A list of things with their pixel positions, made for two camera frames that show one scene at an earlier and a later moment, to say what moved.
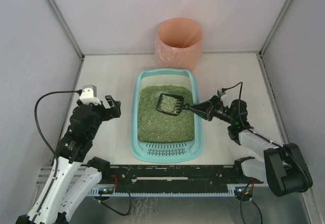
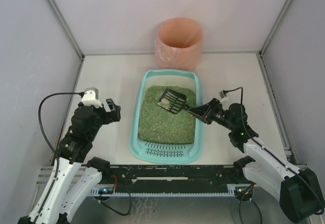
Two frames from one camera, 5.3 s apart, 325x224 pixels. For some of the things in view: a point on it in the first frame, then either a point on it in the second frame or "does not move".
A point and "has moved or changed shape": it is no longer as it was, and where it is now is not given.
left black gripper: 108,109 does not move
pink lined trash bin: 179,44 does not move
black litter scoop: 182,105 has moved or changed shape
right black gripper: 209,109 does not move
